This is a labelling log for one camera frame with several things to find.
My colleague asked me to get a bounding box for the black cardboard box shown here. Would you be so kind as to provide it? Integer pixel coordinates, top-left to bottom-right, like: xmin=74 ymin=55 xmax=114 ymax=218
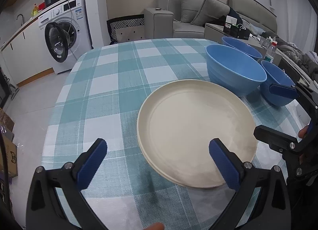
xmin=223 ymin=23 xmax=251 ymax=40

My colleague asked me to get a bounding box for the black patterned chair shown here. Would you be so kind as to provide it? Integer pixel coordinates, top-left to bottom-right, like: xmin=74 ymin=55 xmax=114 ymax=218
xmin=107 ymin=14 xmax=145 ymax=45

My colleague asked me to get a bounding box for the person's left hand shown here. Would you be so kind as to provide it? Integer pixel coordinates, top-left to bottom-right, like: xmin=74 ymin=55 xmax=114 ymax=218
xmin=144 ymin=222 xmax=164 ymax=230

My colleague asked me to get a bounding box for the grey blanket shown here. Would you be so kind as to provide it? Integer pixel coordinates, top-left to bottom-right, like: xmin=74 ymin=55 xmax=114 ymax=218
xmin=276 ymin=37 xmax=317 ymax=76

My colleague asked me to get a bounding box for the teal checked tablecloth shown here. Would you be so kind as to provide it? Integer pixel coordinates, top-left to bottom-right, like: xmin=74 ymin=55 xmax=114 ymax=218
xmin=40 ymin=38 xmax=311 ymax=230

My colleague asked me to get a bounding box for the cream round plate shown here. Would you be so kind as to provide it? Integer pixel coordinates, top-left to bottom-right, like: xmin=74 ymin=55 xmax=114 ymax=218
xmin=137 ymin=79 xmax=257 ymax=188

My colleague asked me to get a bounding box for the grey side cabinet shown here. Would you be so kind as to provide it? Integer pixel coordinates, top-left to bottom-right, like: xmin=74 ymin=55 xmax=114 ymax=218
xmin=204 ymin=23 xmax=226 ymax=44

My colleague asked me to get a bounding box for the white washing machine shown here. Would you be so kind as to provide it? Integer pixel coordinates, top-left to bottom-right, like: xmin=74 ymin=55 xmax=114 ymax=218
xmin=38 ymin=0 xmax=92 ymax=74

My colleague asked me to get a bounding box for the yellow cardboard box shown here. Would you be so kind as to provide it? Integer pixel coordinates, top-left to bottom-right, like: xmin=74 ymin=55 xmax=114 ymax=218
xmin=3 ymin=136 xmax=18 ymax=180

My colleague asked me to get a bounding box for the grey sofa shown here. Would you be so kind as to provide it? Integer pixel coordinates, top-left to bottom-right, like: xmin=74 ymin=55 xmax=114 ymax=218
xmin=143 ymin=0 xmax=277 ymax=39

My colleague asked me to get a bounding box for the person's right hand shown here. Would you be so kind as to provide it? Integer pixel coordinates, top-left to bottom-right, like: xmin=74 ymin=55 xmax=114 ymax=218
xmin=298 ymin=125 xmax=309 ymax=139

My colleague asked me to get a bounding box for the grey sofa cushion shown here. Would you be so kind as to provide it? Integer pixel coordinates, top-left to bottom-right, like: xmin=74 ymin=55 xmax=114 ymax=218
xmin=191 ymin=0 xmax=230 ymax=26

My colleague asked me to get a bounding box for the clear water bottle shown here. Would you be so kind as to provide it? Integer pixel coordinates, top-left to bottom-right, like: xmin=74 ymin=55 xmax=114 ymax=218
xmin=264 ymin=41 xmax=277 ymax=63

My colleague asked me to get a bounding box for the white kitchen counter cabinet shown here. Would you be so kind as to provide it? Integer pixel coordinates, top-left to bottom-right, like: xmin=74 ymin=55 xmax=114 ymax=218
xmin=1 ymin=18 xmax=53 ymax=84

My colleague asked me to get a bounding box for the large blue bowl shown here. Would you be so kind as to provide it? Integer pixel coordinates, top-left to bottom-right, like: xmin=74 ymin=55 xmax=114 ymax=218
xmin=205 ymin=44 xmax=267 ymax=97

